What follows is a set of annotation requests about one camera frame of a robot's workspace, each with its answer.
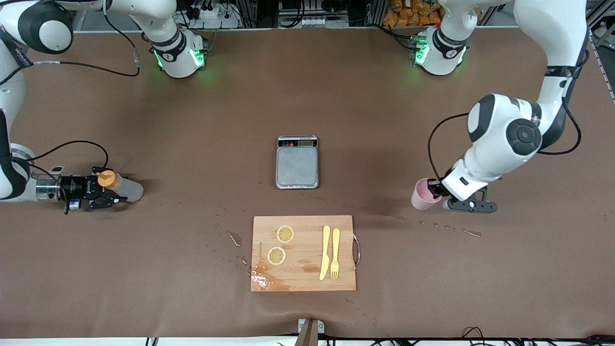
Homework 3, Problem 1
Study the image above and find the pink plastic cup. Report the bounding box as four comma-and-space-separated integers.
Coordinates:
411, 178, 442, 211

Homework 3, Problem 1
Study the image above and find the translucent sauce bottle orange cap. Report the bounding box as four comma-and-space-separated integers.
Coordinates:
96, 170, 145, 202

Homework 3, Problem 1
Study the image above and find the yellow plastic fork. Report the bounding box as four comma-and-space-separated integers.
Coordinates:
330, 228, 341, 280

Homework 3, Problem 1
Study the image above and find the yellow plastic knife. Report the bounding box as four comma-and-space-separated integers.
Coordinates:
319, 225, 332, 281

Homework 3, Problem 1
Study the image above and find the grey digital kitchen scale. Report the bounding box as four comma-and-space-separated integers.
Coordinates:
275, 135, 320, 190

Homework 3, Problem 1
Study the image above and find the wooden cutting board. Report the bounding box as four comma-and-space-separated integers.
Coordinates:
250, 215, 361, 293

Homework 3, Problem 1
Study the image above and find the white power strip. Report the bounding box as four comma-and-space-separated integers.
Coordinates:
184, 0, 242, 29

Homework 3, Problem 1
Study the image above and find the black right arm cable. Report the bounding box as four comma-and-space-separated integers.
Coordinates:
0, 0, 141, 193

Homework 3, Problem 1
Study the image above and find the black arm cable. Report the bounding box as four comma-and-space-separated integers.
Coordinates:
427, 103, 583, 181
0, 0, 141, 193

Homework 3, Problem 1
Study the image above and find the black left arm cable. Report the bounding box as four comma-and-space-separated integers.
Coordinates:
427, 103, 583, 181

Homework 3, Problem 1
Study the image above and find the black cable bundle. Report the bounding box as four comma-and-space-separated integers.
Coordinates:
460, 326, 615, 346

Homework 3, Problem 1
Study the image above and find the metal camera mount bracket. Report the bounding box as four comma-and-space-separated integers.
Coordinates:
296, 318, 325, 346

